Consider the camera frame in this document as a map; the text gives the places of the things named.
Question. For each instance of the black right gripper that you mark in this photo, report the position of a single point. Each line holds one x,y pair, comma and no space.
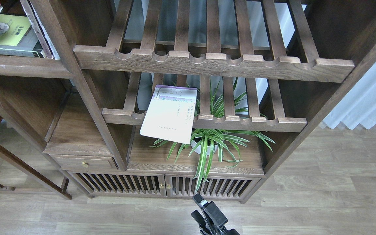
213,222

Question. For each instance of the white purple cover book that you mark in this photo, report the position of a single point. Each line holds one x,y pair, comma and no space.
170,115

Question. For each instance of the green grey cover book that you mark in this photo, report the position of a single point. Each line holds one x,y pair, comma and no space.
17,37

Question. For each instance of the green spider plant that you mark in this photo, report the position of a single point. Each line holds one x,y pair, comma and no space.
211,142

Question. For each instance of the dark wooden bookshelf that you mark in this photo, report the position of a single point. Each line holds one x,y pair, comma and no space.
283,65

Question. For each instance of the white curtain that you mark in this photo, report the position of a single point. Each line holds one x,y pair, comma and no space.
358,107

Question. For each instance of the wooden furniture at left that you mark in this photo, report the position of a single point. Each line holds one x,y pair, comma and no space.
51,187

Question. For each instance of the upright white book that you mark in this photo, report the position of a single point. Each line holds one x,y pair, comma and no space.
44,39

